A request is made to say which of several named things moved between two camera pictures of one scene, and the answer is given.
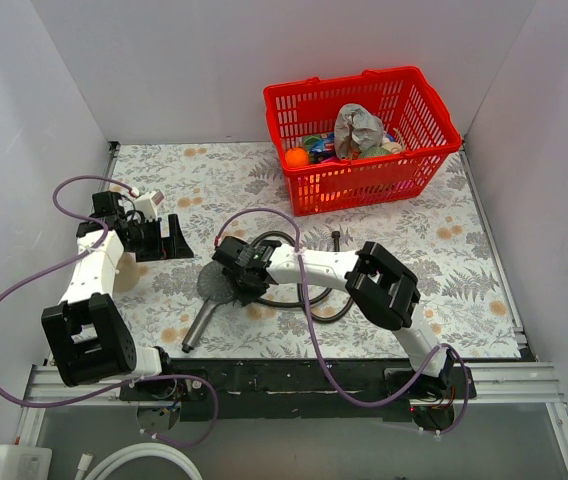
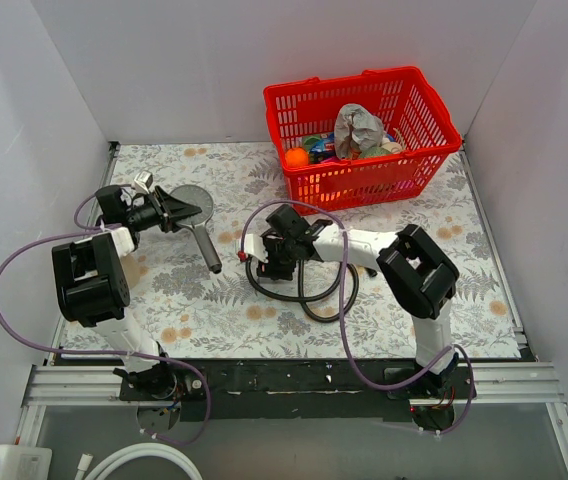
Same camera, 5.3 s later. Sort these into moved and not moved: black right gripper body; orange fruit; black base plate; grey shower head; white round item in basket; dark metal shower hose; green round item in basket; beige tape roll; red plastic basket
Moved: grey shower head; dark metal shower hose; black right gripper body
Not moved: white round item in basket; black base plate; green round item in basket; orange fruit; red plastic basket; beige tape roll
